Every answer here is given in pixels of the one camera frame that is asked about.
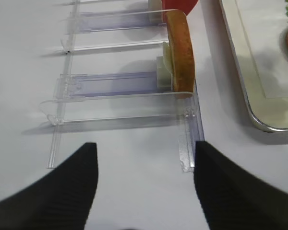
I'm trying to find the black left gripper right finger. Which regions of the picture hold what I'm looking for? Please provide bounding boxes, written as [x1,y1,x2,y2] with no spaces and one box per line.
[193,141,288,230]

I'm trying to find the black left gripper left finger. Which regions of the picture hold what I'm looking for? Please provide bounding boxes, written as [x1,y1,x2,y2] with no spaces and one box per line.
[0,143,99,230]

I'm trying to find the right red tomato slice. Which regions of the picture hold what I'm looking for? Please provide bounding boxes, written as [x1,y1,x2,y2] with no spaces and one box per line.
[161,0,198,15]

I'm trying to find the cream rectangular metal tray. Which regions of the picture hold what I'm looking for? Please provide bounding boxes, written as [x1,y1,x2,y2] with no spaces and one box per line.
[220,0,288,132]

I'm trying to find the clear acrylic left rack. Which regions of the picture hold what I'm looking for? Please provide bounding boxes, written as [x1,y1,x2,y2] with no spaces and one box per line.
[40,0,204,172]

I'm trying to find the brown bun slice left rack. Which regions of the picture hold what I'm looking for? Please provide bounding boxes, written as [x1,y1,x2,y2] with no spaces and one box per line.
[165,10,195,93]

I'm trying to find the white paper tray liner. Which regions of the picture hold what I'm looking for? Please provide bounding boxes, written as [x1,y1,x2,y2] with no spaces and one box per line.
[236,0,288,98]

